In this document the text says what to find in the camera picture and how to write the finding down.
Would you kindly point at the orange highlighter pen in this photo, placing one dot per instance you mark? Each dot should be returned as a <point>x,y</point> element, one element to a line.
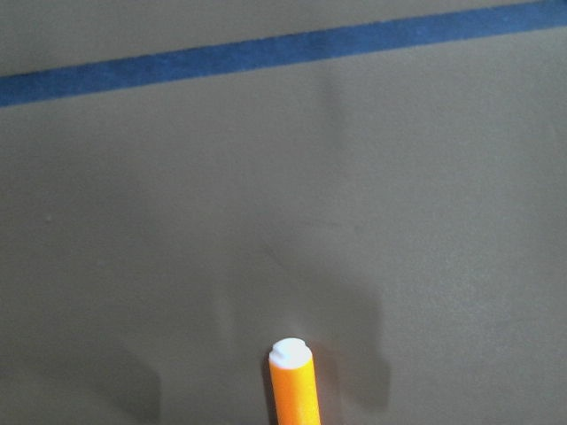
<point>292,373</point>

